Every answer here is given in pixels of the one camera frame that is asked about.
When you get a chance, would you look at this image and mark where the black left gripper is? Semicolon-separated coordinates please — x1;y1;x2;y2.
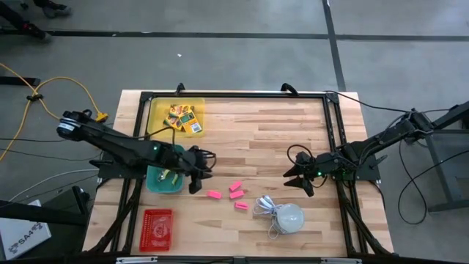
170;145;217;195

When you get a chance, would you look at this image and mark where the person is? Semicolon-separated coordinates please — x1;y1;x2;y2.
0;0;73;41

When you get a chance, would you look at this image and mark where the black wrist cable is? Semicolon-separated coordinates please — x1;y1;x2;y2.
286;143;313;170
190;145;218;172

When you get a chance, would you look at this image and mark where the black floor cable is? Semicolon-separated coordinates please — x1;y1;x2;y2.
397;148;469;225

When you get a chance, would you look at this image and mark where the yellow extension cord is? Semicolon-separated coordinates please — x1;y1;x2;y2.
0;62;111;162

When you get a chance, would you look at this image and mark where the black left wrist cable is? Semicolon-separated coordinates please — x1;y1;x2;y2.
190;145;218;172

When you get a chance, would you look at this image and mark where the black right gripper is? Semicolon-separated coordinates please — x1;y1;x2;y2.
282;151;347;198

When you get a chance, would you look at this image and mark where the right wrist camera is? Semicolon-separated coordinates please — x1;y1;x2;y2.
295;150;313;168

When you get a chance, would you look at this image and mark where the black metal side table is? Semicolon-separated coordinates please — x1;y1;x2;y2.
404;100;469;214

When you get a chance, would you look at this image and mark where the teal plastic bin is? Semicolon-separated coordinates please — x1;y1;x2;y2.
145;143;187;194

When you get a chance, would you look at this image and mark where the black equipment stand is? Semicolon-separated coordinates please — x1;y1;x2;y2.
0;185;92;227

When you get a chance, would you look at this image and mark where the white round dome device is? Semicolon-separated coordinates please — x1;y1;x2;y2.
274;203;306;235

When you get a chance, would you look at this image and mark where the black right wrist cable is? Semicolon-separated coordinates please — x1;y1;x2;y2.
286;143;313;170

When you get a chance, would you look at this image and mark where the yellow translucent tray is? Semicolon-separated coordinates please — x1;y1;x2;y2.
146;96;206;139

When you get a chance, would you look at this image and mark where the grey floor cable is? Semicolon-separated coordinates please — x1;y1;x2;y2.
9;168;100;202

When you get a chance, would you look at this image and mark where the white printed cardboard box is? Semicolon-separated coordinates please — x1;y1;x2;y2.
0;199;53;261

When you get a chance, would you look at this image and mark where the black aluminium table frame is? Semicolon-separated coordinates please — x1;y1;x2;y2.
82;82;396;257

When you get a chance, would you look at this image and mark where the white coiled cable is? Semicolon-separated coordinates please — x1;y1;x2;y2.
251;195;281;241

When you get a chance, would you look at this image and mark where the red mesh basket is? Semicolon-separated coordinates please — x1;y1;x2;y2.
139;208;174;253

